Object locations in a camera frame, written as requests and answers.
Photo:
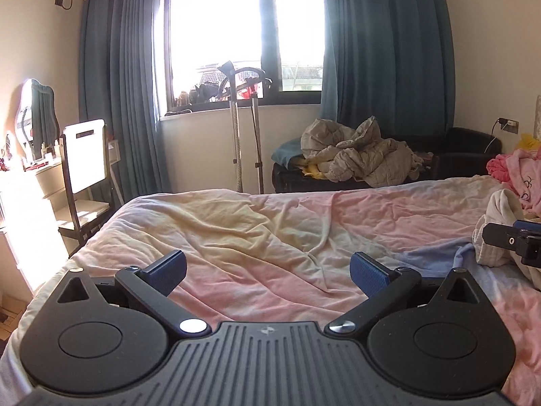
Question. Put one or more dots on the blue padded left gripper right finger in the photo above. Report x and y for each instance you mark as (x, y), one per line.
(387, 291)

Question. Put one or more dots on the ornate white vanity mirror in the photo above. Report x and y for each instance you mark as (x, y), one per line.
(37, 127)

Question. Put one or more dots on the teal curtain right of window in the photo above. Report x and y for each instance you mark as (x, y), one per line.
(391, 59)

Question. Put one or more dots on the dark chair with white back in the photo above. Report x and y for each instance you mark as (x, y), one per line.
(85, 164)

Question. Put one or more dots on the dark framed window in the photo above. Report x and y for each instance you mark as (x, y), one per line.
(276, 46)

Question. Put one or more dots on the teal curtain of window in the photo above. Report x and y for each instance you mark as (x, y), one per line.
(391, 59)
(118, 83)

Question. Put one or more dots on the black sofa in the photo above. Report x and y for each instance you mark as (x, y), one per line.
(461, 152)

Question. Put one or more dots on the yellow cloth on sofa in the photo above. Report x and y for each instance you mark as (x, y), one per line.
(312, 171)

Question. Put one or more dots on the pastel rainbow bed blanket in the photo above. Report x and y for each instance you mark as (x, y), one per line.
(285, 257)

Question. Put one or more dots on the cream white zip sweatshirt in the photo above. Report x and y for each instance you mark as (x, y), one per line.
(503, 208)

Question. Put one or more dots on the white drawer cabinet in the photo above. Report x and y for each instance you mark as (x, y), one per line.
(32, 250)

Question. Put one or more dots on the beige crumpled quilted jacket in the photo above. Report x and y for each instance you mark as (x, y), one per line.
(359, 154)

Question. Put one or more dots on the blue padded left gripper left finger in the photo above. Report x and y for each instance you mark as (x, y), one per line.
(147, 291)

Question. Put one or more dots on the wall power socket with charger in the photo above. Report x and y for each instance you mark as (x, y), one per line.
(507, 125)

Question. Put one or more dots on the teal curtain left of window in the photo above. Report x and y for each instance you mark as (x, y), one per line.
(118, 83)

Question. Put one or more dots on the pink fleece bathrobe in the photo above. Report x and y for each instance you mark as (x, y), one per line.
(519, 172)

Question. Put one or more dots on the yellow plush toy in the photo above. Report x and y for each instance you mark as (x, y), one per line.
(528, 142)

